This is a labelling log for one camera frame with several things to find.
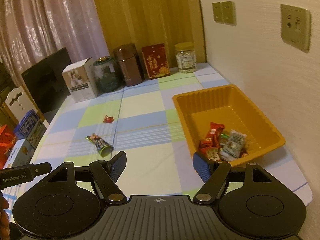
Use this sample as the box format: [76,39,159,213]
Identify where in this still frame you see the green sausage snack packet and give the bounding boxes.
[86,133,113,157]

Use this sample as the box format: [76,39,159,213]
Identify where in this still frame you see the dark silver snack packet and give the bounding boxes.
[220,129,247,161]

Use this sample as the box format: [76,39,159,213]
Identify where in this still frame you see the red candy packet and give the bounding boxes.
[103,115,115,124]
[199,138,213,154]

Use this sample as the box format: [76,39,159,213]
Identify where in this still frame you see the tall red snack packet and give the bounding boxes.
[205,122,225,147]

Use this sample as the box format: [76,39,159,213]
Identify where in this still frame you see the person's left hand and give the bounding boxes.
[0,193,10,240]

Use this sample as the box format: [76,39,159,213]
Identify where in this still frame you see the light blue flat box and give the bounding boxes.
[4,139,35,168]

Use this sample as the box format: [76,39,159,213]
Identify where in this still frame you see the small tan snack packet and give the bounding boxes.
[205,147,220,161]

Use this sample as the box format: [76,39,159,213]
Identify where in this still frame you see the orange red box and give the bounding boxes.
[0,125,17,169]

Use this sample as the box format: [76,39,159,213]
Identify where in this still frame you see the blue milk carton box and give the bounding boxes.
[14,109,47,149]

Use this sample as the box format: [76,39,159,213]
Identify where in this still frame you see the checkered tablecloth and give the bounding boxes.
[4,62,313,213]

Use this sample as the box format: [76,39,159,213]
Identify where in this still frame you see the orange plastic tray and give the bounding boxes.
[172,85,285,166]

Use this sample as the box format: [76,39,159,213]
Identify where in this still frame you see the white chair back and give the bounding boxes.
[4,86,36,122]

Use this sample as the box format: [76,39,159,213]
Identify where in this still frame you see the green glass jar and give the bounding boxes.
[93,56,120,93]

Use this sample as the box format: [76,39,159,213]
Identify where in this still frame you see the white product box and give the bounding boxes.
[62,57,99,102]

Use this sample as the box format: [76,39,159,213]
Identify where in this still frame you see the brown metal canister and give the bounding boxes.
[113,43,144,87]

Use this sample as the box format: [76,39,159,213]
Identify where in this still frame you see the clear plastic nut jar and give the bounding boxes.
[175,42,197,74]

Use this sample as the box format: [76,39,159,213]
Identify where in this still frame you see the red gift box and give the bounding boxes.
[142,43,170,80]

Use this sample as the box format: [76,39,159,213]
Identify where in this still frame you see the pink curtain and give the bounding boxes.
[1,0,109,86]

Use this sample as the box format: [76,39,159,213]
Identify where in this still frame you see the wall socket left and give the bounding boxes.
[212,2,223,23]

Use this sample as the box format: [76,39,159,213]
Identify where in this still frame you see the wall socket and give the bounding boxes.
[221,1,236,25]
[212,2,223,23]

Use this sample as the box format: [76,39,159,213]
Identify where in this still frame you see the wall socket right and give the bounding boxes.
[221,1,236,25]

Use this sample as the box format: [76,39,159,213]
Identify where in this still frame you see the wall data outlet plate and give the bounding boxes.
[280,4,311,52]

